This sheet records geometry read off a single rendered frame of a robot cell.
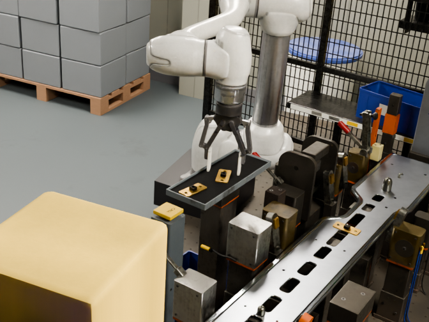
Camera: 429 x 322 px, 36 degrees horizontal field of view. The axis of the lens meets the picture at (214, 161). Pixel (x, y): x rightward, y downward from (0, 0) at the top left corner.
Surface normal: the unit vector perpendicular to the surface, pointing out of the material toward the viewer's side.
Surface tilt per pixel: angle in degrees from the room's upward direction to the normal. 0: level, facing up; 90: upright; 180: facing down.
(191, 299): 90
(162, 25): 90
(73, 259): 0
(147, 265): 90
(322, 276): 0
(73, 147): 0
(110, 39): 90
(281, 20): 103
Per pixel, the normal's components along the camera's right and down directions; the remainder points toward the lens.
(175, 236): 0.83, 0.29
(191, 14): -0.43, 0.37
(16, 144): 0.07, -0.90
